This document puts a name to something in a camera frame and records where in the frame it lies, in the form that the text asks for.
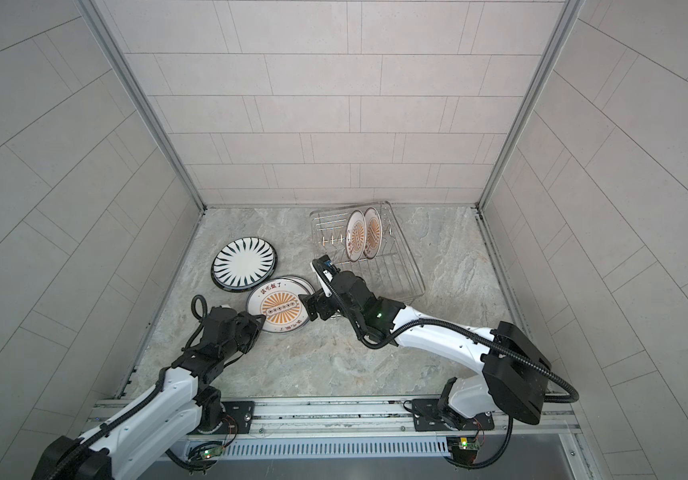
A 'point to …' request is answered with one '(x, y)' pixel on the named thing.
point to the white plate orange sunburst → (356, 236)
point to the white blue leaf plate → (243, 263)
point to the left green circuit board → (214, 451)
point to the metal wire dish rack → (390, 274)
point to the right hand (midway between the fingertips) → (310, 291)
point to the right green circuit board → (462, 449)
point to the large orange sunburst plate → (277, 299)
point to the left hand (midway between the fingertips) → (276, 311)
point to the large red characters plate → (292, 283)
